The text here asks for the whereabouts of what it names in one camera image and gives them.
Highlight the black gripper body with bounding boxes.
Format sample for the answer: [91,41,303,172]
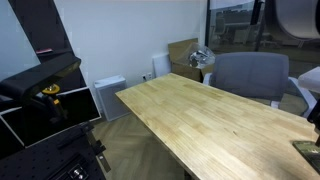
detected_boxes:
[306,98,320,132]

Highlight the grey office chair white armrests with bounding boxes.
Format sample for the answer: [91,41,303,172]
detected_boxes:
[202,51,318,119]

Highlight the white curved background object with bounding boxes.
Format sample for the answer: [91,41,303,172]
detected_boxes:
[274,0,320,41]

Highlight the crumpled clear plastic wrap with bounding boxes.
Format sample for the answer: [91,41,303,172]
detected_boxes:
[187,43,217,70]

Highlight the brown cardboard box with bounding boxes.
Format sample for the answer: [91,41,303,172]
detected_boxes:
[167,37,215,83]

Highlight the white board panel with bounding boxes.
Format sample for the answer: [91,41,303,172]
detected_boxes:
[152,52,173,79]

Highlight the white air purifier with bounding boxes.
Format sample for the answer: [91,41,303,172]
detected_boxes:
[93,75,132,123]

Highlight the black block silver screws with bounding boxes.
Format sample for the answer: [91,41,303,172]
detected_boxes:
[67,163,90,180]

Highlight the black perforated breadboard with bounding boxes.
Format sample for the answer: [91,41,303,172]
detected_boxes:
[0,123,108,180]

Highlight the dark slanted shelf unit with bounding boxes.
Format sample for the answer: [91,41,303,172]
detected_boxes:
[7,0,88,92]

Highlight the white wall outlet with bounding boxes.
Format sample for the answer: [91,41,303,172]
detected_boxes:
[141,71,154,82]

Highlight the black metal bracket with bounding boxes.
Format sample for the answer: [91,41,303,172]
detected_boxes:
[85,131,112,174]

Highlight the yellow black camera mount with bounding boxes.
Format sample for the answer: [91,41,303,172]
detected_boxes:
[41,83,70,125]

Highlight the glossy black bar camera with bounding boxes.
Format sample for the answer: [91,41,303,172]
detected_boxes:
[0,53,83,105]

